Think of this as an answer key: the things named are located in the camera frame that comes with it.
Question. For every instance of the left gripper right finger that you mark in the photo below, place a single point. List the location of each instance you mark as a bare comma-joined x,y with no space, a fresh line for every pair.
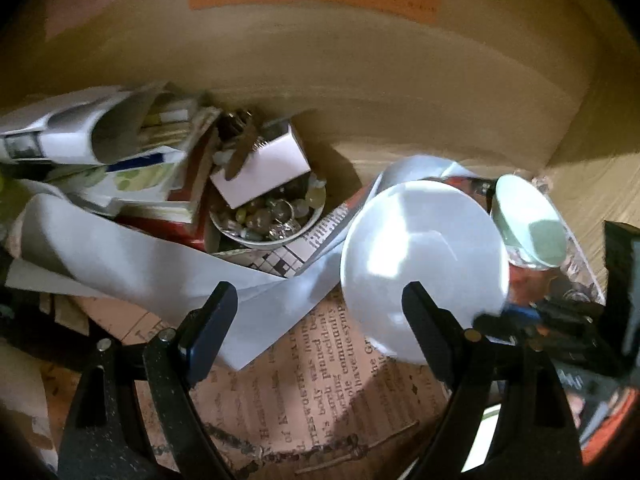
459,358

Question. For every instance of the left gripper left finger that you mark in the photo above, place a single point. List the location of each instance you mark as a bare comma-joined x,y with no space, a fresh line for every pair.
203,331

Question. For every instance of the vintage newspaper mat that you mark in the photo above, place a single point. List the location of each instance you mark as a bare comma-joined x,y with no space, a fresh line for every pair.
320,403

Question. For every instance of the large white bowl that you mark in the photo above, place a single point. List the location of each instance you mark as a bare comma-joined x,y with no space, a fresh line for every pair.
427,232

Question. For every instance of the small bowl of trinkets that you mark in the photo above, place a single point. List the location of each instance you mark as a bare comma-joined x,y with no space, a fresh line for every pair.
276,216

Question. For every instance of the small green bowl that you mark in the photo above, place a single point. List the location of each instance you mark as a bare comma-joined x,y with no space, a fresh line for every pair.
531,228

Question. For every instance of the stack of books and magazines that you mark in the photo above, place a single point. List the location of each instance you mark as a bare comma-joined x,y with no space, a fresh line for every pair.
106,148

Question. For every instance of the white paper sheet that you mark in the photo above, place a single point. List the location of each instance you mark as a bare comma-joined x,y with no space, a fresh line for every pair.
64,249

